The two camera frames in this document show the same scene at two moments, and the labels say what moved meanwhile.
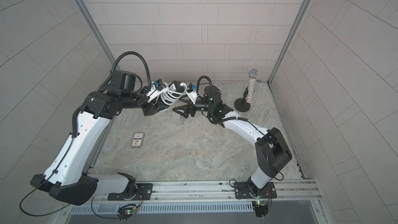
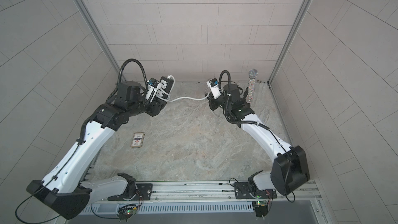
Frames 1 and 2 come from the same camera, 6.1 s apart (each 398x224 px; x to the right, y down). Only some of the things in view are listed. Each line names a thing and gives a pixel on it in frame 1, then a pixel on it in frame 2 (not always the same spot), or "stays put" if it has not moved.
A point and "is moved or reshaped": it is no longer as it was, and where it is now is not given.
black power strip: x=176 y=86 to x=166 y=84
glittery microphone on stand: x=243 y=104 stays put
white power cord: x=169 y=97 is moved or reshaped
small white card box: x=137 y=140 stays put
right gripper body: x=203 y=106 to x=217 y=102
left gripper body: x=150 y=108 stays put
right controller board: x=261 y=208 stays put
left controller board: x=126 y=211 stays put
